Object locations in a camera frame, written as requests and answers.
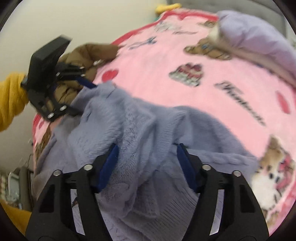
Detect lavender folded quilt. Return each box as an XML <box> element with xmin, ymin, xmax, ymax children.
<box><xmin>217</xmin><ymin>10</ymin><xmax>295</xmax><ymax>76</ymax></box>

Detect lavender knit hooded cardigan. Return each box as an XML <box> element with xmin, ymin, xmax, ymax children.
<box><xmin>32</xmin><ymin>83</ymin><xmax>258</xmax><ymax>240</ymax></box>

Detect grey upholstered headboard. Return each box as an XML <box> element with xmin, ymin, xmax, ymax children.
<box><xmin>166</xmin><ymin>0</ymin><xmax>287</xmax><ymax>36</ymax></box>

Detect yellow sweater left forearm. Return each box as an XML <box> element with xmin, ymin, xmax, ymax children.
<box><xmin>0</xmin><ymin>73</ymin><xmax>29</xmax><ymax>132</ymax></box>

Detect pink cartoon bed blanket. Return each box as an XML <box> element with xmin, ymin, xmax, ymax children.
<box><xmin>34</xmin><ymin>9</ymin><xmax>295</xmax><ymax>233</ymax></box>

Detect yellow plush toy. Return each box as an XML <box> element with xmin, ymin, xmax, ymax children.
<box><xmin>155</xmin><ymin>3</ymin><xmax>182</xmax><ymax>15</ymax></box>

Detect brown puffer jacket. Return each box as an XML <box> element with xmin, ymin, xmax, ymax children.
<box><xmin>55</xmin><ymin>43</ymin><xmax>120</xmax><ymax>104</ymax></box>

